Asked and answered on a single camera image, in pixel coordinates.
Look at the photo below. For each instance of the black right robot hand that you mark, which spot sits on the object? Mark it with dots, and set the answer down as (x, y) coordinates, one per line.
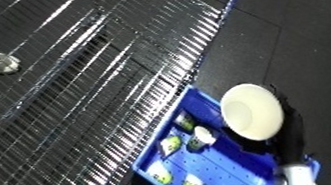
(290, 133)

